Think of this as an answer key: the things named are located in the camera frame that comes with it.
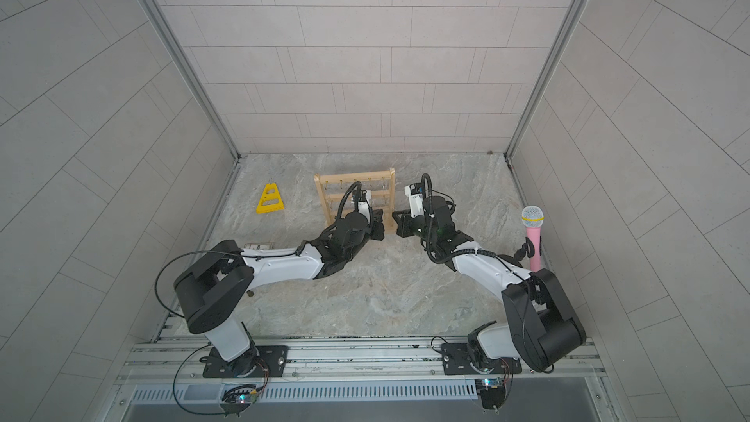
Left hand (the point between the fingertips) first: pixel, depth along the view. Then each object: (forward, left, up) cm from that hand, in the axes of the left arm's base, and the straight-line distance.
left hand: (390, 211), depth 85 cm
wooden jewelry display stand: (+1, +18, +13) cm, 23 cm away
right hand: (-1, -1, 0) cm, 1 cm away
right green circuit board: (-42, -24, -13) cm, 51 cm away
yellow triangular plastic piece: (+9, +45, -12) cm, 47 cm away
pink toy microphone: (-11, -33, +14) cm, 38 cm away
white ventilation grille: (-42, +17, -13) cm, 47 cm away
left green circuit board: (-44, +34, -12) cm, 58 cm away
